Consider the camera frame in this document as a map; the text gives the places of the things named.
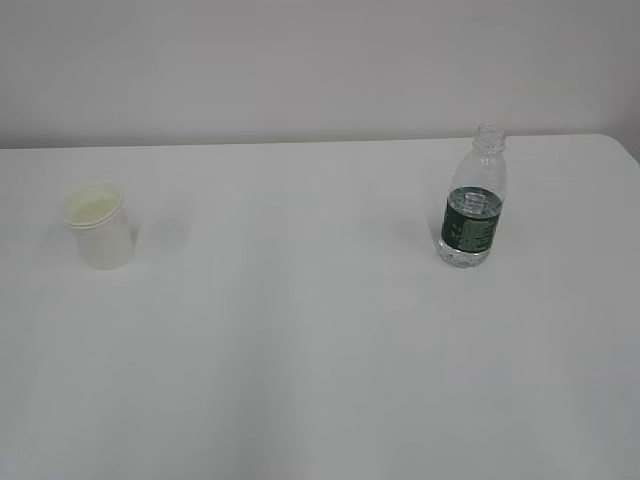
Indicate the white paper cup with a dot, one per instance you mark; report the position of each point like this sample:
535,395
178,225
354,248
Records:
97,218

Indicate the clear green-label water bottle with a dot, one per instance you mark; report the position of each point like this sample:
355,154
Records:
475,201

